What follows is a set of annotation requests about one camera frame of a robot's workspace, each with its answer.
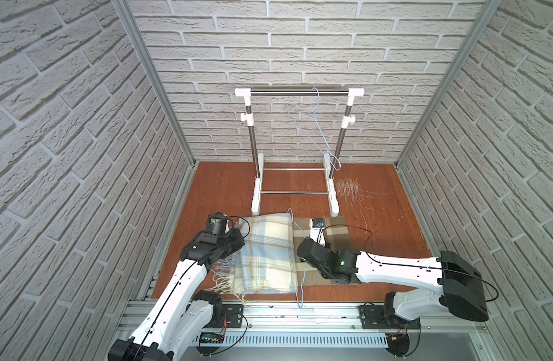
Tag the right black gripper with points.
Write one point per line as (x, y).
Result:
(304, 250)

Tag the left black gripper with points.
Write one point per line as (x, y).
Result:
(236, 239)

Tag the brown beige plaid scarf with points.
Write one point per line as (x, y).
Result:
(338, 240)

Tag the blue cream plaid scarf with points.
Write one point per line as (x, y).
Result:
(266, 264)

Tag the light blue wire hanger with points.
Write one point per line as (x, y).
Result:
(300, 295)
(295, 116)

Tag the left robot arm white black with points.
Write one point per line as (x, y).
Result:
(184, 314)

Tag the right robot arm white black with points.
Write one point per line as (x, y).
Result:
(444, 283)

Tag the right small electronics board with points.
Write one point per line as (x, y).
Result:
(398, 344)

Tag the small electronics board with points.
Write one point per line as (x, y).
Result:
(210, 342)
(398, 344)

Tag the left small electronics board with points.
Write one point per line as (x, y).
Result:
(210, 342)

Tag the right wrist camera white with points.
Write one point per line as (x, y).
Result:
(317, 226)

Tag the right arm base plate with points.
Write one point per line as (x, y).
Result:
(373, 317)

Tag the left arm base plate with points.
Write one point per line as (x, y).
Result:
(226, 316)

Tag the aluminium front rail frame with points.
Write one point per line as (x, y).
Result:
(283, 325)

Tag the left aluminium corner post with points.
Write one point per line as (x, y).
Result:
(137, 40)

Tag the aluminium corner post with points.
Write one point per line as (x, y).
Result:
(474, 34)
(137, 40)

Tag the right aluminium corner post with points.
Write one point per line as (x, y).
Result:
(474, 34)

